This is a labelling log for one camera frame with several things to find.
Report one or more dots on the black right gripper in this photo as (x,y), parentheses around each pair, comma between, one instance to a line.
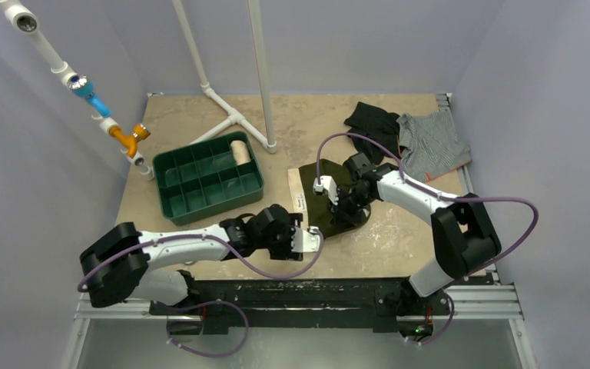
(344,202)

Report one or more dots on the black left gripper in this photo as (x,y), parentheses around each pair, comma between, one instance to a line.
(285,251)

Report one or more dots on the olive green underwear cream waistband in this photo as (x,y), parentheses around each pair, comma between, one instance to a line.
(313,207)

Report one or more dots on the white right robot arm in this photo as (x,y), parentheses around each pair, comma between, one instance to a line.
(464,238)

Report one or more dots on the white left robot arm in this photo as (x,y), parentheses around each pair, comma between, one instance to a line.
(127,263)

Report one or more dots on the cream rolled underwear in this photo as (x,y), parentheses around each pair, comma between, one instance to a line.
(240,152)

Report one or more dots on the black striped underwear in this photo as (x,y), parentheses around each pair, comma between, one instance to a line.
(377,124)

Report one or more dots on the grey striped underwear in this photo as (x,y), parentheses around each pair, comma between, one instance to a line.
(430,145)

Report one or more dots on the green divided organizer tray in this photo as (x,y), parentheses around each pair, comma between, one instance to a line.
(202,180)

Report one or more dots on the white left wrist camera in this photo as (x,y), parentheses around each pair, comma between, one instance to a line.
(306,240)

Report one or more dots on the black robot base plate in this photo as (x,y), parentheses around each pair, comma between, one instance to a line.
(379,304)

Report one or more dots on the white PVC pipe frame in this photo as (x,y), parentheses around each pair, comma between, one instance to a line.
(219,49)

